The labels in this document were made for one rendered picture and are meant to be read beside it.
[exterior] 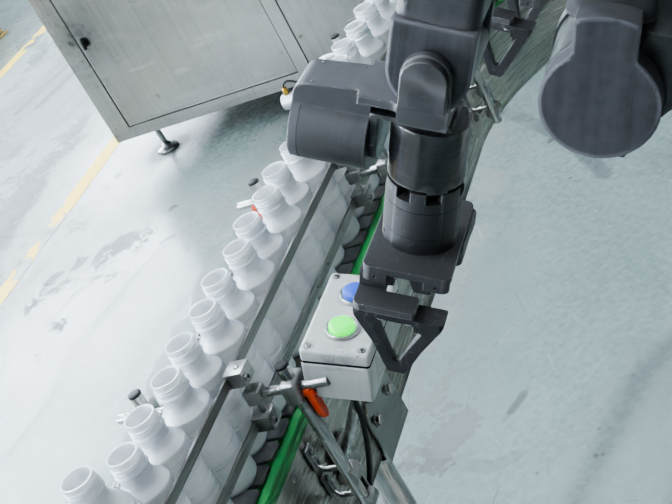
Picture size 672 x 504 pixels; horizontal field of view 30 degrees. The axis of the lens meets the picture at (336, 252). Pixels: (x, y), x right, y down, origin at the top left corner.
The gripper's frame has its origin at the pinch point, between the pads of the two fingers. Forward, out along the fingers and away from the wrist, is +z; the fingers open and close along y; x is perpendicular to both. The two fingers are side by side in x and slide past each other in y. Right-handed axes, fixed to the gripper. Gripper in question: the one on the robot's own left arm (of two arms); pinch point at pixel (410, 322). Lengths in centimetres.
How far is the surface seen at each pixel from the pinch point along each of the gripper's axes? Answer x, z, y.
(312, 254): -21, 37, -51
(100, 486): -28.2, 28.0, 1.0
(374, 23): -26, 31, -105
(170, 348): -30.2, 31.4, -22.7
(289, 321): -21, 38, -39
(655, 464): 37, 126, -114
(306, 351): -14.2, 27.1, -22.4
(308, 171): -25, 32, -62
